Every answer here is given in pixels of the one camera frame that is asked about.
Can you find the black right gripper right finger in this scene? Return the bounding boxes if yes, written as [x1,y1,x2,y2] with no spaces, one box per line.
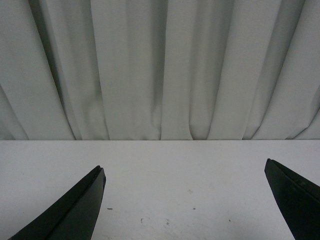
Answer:
[264,158,320,240]

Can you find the white pleated curtain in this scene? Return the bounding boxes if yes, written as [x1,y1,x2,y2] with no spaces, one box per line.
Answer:
[0,0,320,140]

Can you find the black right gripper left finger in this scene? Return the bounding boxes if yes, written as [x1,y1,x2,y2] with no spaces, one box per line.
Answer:
[10,165,106,240]

